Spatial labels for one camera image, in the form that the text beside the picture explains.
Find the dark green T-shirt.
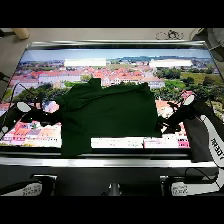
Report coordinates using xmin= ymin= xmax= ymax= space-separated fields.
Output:
xmin=54 ymin=77 xmax=163 ymax=159

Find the silver frame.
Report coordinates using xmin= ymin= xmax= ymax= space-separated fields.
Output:
xmin=0 ymin=151 xmax=224 ymax=197

